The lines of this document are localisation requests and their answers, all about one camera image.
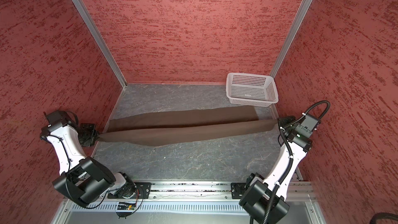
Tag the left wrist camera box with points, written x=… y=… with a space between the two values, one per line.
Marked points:
x=63 y=118

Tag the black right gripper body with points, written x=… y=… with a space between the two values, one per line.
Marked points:
x=285 y=122

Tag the aluminium front rail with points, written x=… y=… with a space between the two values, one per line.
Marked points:
x=166 y=190

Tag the perforated white cable duct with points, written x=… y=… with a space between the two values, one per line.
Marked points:
x=228 y=208

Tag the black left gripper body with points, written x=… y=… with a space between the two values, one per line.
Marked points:
x=87 y=134

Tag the right aluminium corner post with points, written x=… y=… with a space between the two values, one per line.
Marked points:
x=297 y=21

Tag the white plastic basket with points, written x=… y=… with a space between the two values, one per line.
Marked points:
x=251 y=89

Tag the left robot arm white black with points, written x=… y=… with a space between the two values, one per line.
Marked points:
x=83 y=179

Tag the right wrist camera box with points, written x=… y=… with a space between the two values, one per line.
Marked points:
x=307 y=125

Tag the aluminium corner post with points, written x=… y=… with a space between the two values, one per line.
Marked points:
x=85 y=15
x=297 y=21

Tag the brown trousers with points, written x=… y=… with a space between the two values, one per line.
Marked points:
x=167 y=128

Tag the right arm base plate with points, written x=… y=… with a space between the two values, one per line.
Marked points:
x=238 y=190

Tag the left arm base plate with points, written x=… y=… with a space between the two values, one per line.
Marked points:
x=132 y=191

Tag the left aluminium corner post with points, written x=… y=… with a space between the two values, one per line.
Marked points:
x=85 y=15

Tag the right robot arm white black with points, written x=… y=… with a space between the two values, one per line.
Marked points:
x=265 y=197

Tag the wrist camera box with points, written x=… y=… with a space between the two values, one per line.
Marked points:
x=63 y=118
x=307 y=125

